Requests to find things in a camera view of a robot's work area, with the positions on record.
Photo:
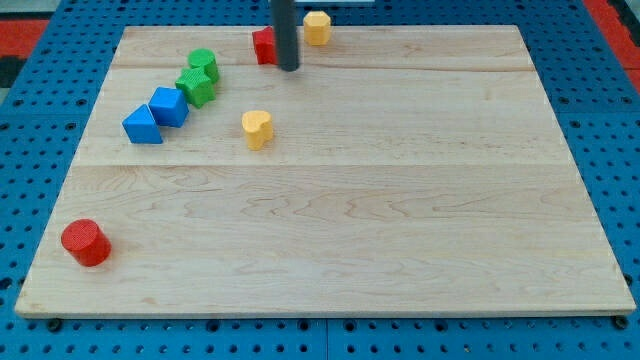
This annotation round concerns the yellow heart block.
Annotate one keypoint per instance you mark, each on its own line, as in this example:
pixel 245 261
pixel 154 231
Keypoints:
pixel 258 128

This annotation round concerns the light wooden board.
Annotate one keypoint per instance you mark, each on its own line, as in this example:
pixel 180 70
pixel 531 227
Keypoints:
pixel 414 172

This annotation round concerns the red block behind rod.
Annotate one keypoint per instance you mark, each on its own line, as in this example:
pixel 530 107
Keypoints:
pixel 264 46

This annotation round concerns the yellow hexagon block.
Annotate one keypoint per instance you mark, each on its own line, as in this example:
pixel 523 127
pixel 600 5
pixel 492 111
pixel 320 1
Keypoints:
pixel 317 28

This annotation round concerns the green star block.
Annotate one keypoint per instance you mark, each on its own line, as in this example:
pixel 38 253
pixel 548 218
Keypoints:
pixel 196 85

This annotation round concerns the blue cube block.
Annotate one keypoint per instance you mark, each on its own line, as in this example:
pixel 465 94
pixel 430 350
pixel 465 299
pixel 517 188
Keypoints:
pixel 168 107

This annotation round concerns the green cylinder block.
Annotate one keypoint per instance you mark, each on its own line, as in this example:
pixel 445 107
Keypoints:
pixel 204 58

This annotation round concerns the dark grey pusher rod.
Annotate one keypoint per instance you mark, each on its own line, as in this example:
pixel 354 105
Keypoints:
pixel 283 14

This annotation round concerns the blue triangle block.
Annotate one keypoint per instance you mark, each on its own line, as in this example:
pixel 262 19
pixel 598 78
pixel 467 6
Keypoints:
pixel 141 128

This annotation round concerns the red cylinder block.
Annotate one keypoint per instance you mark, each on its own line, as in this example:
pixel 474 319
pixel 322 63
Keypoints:
pixel 84 240

